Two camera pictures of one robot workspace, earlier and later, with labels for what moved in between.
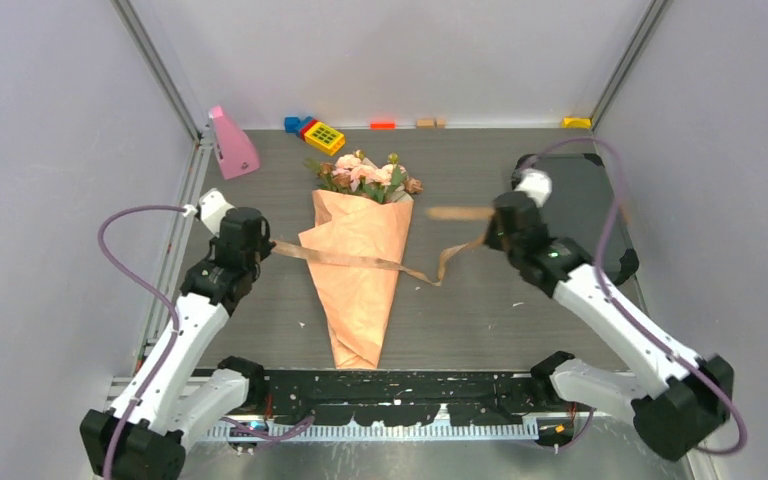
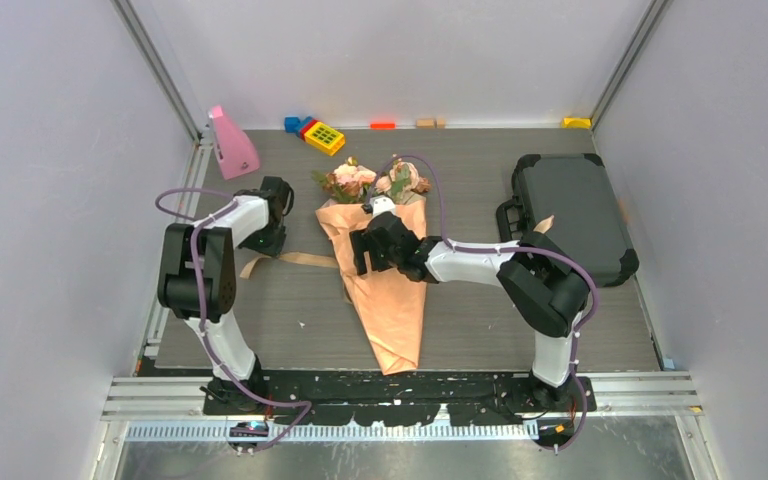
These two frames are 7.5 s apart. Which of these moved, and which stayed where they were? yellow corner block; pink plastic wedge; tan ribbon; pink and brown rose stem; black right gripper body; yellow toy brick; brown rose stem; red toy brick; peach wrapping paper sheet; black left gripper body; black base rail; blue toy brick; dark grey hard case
Moved: black left gripper body; pink and brown rose stem; brown rose stem; black right gripper body; tan ribbon; peach wrapping paper sheet
Stayed: yellow toy brick; pink plastic wedge; black base rail; blue toy brick; dark grey hard case; red toy brick; yellow corner block
